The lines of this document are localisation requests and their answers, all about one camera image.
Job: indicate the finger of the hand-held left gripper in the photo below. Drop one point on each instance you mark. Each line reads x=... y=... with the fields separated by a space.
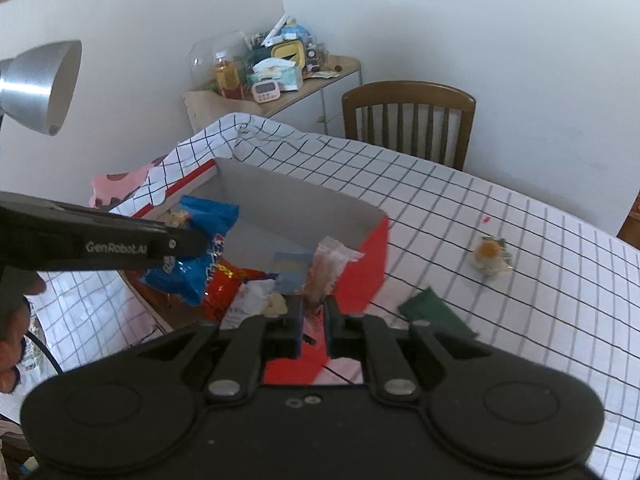
x=115 y=216
x=185 y=245

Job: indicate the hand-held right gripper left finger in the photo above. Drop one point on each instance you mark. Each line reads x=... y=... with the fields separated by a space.
x=298 y=332

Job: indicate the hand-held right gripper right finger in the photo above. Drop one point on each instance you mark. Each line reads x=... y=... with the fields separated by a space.
x=328 y=332

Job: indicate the blue cookie snack bag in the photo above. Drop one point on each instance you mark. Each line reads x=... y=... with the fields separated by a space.
x=197 y=275

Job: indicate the orange red chip bag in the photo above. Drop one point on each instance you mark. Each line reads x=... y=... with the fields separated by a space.
x=227 y=285

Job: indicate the white and navy snack packet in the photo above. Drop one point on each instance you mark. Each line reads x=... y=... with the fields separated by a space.
x=250 y=300

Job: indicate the light blue snack packet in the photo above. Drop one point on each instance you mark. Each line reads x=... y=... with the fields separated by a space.
x=292 y=270

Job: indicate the clear sausage snack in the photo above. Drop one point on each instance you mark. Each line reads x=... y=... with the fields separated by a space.
x=325 y=265

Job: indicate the red and white cardboard box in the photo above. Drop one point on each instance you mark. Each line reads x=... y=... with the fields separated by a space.
x=280 y=210

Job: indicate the person's left hand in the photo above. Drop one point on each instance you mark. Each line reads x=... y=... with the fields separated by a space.
x=12 y=332

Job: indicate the pink spotted cloth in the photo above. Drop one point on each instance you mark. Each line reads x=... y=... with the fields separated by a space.
x=120 y=182

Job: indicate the dark green snack packet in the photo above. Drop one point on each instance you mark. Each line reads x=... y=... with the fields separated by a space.
x=435 y=312

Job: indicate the silver desk lamp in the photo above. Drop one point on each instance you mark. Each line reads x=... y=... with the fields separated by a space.
x=42 y=87

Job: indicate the orange drink bottle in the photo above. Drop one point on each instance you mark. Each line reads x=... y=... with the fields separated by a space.
x=227 y=77

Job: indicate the small kitchen timer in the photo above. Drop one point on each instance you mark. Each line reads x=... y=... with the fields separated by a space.
x=265 y=91

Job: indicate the yellow snack packet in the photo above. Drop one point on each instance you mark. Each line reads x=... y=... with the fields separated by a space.
x=492 y=255

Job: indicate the beige side cabinet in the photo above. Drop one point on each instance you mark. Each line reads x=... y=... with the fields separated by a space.
x=305 y=105

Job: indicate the clear glass dome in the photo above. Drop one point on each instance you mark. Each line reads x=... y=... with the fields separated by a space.
x=205 y=55

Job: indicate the tissue pack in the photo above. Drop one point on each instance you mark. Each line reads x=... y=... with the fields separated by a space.
x=277 y=75

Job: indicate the checked white tablecloth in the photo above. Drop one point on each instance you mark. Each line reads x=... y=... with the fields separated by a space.
x=525 y=310

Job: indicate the yellow framed box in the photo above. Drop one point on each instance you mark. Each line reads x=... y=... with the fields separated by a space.
x=288 y=53

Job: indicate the brown wooden chair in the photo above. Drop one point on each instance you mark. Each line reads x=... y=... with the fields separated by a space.
x=407 y=125

